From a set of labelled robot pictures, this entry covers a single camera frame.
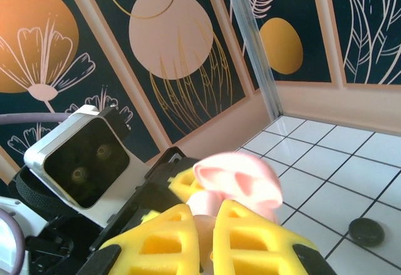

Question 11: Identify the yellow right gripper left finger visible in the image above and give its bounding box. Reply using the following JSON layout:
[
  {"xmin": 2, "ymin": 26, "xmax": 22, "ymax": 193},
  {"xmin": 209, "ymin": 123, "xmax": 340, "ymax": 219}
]
[{"xmin": 81, "ymin": 204, "xmax": 202, "ymax": 275}]

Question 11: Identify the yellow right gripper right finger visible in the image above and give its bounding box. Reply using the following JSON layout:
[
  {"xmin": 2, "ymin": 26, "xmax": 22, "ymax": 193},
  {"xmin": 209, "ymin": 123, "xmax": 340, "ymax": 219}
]
[{"xmin": 210, "ymin": 199, "xmax": 338, "ymax": 275}]

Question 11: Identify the pink earbud charging case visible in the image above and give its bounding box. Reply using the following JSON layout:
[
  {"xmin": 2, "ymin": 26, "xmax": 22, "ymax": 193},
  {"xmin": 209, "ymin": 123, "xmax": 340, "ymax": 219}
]
[{"xmin": 187, "ymin": 152, "xmax": 283, "ymax": 226}]

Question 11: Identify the black earbud charging case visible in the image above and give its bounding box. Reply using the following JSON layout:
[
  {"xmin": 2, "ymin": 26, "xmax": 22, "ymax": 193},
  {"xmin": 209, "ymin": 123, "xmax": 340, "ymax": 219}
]
[{"xmin": 348, "ymin": 217, "xmax": 385, "ymax": 246}]

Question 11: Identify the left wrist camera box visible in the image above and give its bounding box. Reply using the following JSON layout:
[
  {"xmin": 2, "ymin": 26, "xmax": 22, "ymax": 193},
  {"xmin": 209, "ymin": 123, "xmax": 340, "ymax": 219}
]
[{"xmin": 23, "ymin": 104, "xmax": 132, "ymax": 227}]

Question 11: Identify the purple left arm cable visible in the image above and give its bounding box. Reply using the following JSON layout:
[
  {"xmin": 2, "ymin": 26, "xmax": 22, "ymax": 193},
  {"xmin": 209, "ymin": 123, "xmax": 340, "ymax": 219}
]
[{"xmin": 0, "ymin": 113, "xmax": 69, "ymax": 275}]

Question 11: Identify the aluminium corner post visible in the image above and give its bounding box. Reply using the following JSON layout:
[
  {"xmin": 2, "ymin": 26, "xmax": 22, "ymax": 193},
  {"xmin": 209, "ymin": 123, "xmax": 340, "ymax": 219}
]
[{"xmin": 221, "ymin": 0, "xmax": 284, "ymax": 120}]

